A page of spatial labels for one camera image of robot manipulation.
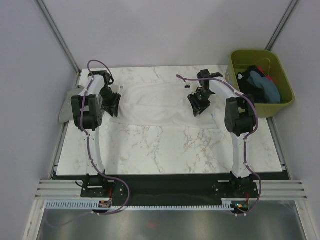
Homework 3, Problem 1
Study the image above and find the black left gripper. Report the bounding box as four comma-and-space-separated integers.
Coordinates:
99, 85, 122, 117

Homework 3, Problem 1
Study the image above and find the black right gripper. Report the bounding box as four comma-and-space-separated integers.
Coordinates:
187, 89, 213, 117

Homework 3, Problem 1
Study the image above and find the white t-shirt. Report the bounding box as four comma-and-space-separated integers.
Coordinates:
110, 82, 219, 130

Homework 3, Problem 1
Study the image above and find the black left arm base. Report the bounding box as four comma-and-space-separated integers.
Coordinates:
75, 174, 128, 199

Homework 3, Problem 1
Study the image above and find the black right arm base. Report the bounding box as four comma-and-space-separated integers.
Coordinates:
212, 174, 259, 198

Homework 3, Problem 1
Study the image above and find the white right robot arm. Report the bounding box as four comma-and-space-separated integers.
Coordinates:
187, 69, 259, 178

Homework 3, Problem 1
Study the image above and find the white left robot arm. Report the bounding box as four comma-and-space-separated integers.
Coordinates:
70, 70, 121, 176

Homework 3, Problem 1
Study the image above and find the grey folded t-shirt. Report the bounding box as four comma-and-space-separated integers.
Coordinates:
58, 85, 84, 124

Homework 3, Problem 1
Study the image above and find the dark clothes pile in bin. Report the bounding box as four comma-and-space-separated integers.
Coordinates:
236, 65, 281, 104

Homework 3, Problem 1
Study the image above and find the olive green plastic bin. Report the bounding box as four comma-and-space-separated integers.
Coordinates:
225, 49, 295, 118

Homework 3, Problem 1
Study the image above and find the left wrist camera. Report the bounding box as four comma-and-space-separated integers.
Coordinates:
115, 85, 124, 94

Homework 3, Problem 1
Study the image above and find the white slotted cable duct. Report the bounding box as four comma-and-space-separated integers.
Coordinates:
45, 199, 235, 211

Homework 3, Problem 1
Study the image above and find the aluminium front frame rail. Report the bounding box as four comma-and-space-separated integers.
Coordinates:
35, 180, 307, 201

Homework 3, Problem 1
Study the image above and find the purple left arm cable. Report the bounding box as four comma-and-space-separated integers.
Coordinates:
45, 59, 132, 228

